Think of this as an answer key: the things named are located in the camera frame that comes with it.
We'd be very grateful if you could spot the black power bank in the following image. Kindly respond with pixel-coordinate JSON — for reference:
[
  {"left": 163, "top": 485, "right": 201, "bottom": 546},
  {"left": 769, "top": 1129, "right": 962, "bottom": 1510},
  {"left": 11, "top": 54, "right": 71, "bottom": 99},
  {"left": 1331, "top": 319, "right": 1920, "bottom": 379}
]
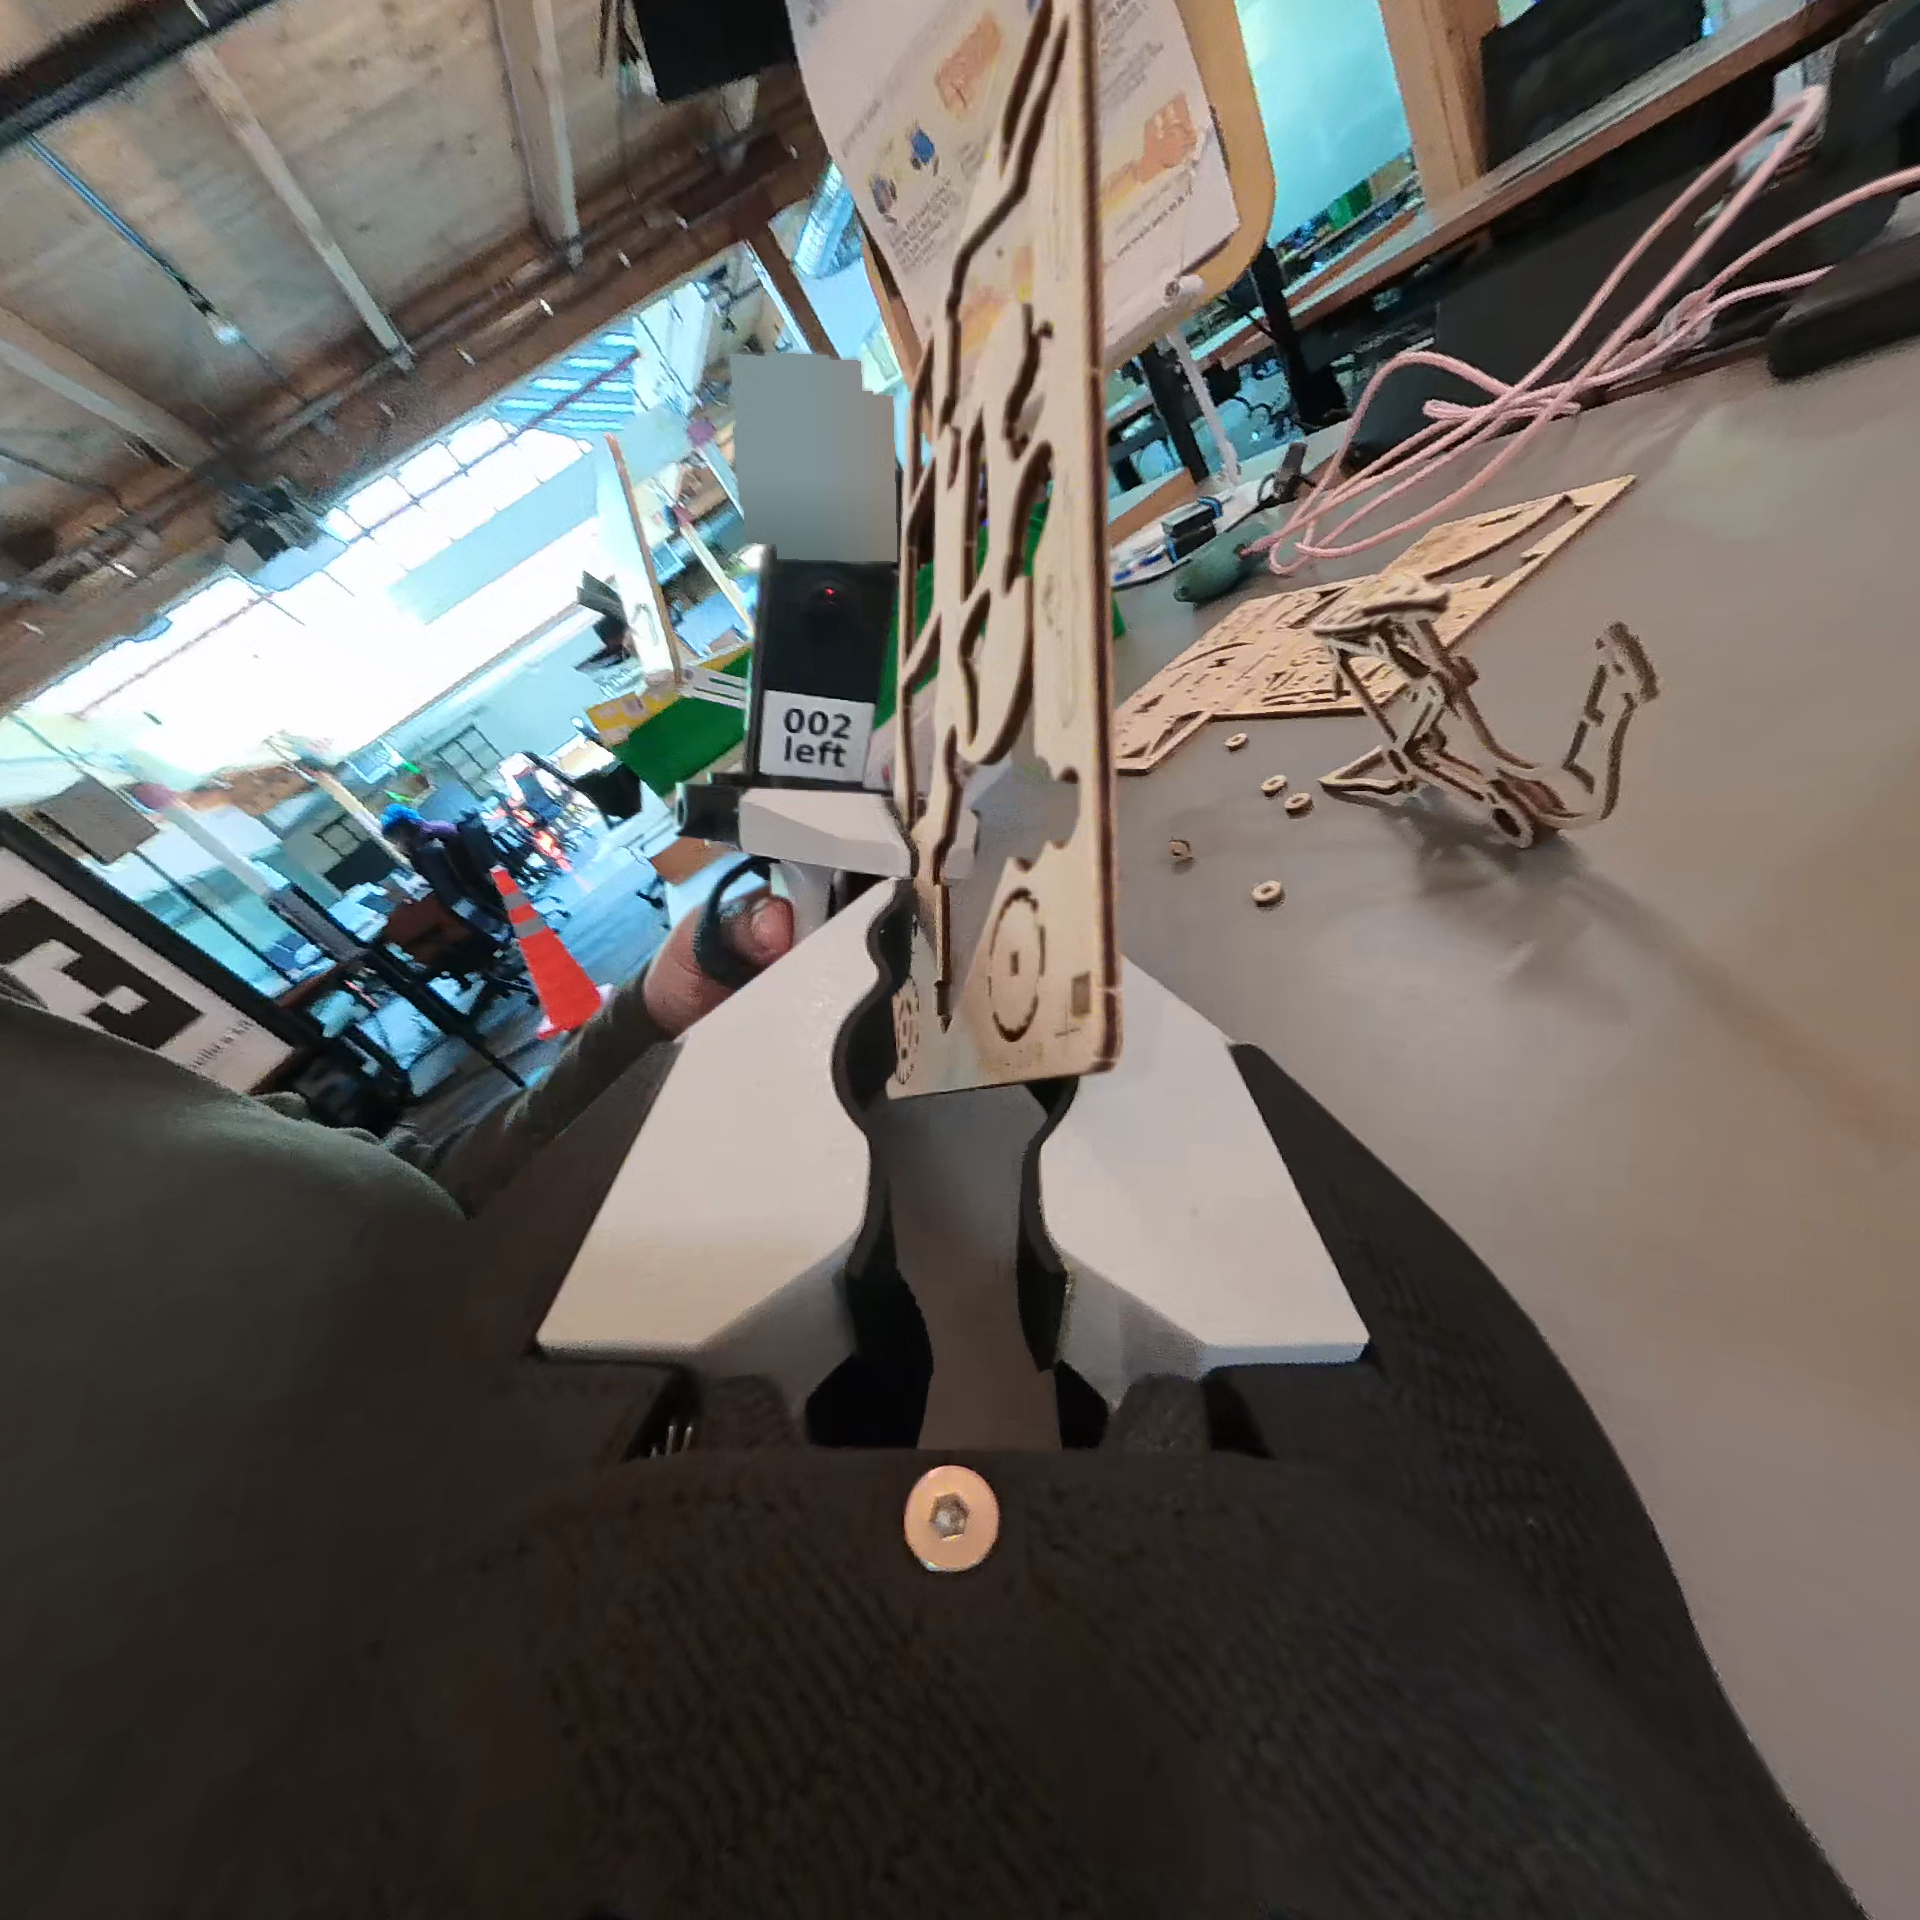
[{"left": 1766, "top": 267, "right": 1920, "bottom": 379}]

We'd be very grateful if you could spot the person's left hand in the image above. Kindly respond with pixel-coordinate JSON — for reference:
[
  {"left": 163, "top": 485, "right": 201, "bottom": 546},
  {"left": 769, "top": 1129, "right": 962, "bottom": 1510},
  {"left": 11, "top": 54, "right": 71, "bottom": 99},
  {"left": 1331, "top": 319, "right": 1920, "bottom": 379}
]
[{"left": 643, "top": 895, "right": 800, "bottom": 1039}]

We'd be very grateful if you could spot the laser-cut wooden parts sheet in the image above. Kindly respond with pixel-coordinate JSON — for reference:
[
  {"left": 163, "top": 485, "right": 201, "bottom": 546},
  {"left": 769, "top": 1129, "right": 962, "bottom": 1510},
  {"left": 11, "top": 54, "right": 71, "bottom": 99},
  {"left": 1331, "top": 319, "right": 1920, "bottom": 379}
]
[
  {"left": 1111, "top": 476, "right": 1638, "bottom": 778},
  {"left": 882, "top": 0, "right": 1128, "bottom": 1106}
]

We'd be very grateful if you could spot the orange traffic cone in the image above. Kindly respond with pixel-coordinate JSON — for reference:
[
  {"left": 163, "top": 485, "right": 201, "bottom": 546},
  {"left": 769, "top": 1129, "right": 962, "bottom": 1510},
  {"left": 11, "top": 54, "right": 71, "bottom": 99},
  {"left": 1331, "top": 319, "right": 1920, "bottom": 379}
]
[{"left": 491, "top": 866, "right": 606, "bottom": 1037}]

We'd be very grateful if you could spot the pink cable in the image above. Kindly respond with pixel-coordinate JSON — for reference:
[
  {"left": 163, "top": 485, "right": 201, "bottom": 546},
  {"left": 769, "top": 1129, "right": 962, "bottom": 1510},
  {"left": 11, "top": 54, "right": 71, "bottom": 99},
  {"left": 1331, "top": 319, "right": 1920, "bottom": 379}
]
[{"left": 1269, "top": 83, "right": 1835, "bottom": 579}]

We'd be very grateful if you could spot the person's left forearm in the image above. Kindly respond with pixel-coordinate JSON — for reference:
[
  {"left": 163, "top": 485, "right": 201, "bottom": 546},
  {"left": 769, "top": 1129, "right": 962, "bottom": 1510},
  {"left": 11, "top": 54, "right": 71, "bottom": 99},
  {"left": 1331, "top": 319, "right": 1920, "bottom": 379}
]
[{"left": 398, "top": 977, "right": 685, "bottom": 1215}]

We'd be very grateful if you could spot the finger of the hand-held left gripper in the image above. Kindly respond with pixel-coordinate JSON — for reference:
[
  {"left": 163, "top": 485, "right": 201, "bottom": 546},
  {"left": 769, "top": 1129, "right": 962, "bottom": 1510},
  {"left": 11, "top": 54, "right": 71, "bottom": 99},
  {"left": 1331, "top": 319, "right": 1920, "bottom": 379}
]
[{"left": 736, "top": 786, "right": 918, "bottom": 876}]

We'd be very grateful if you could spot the instruction paper sheet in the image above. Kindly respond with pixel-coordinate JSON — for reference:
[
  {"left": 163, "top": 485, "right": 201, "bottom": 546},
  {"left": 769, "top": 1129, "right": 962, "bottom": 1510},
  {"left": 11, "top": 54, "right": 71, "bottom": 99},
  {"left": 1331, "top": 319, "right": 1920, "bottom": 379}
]
[{"left": 786, "top": 0, "right": 1278, "bottom": 355}]

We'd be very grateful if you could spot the green plastic bin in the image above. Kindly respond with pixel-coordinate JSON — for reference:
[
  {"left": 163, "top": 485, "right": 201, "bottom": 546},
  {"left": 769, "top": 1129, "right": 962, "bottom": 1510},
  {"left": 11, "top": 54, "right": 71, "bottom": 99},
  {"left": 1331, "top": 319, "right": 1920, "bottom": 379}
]
[{"left": 622, "top": 703, "right": 753, "bottom": 798}]

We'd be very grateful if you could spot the person's dark olive jacket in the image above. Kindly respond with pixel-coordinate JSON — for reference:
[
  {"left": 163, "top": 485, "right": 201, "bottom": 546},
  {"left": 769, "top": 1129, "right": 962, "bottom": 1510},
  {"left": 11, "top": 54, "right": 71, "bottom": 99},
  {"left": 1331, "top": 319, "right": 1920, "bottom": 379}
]
[{"left": 0, "top": 997, "right": 528, "bottom": 1920}]

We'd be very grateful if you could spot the wooden model bike frame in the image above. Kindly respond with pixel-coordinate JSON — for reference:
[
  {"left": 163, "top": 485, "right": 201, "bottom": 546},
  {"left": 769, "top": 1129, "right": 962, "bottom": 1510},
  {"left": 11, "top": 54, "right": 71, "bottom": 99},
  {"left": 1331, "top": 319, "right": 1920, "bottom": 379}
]
[{"left": 1317, "top": 575, "right": 1662, "bottom": 851}]

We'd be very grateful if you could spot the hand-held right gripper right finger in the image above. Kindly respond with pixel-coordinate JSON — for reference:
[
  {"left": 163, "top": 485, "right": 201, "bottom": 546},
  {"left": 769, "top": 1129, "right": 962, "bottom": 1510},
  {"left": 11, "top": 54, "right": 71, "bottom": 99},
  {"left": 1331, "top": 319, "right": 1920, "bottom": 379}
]
[{"left": 1025, "top": 961, "right": 1371, "bottom": 1412}]

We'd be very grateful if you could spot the black and white marker board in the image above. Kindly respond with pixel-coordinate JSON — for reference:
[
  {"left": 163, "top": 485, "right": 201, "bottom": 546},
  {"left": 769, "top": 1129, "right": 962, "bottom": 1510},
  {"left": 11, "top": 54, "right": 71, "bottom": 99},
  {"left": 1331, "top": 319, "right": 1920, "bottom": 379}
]
[{"left": 0, "top": 810, "right": 305, "bottom": 1097}]

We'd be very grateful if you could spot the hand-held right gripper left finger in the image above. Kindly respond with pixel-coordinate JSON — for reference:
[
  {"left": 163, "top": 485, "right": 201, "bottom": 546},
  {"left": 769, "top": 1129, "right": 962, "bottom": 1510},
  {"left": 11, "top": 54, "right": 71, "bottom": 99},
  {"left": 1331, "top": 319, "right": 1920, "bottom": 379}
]
[{"left": 536, "top": 884, "right": 921, "bottom": 1404}]

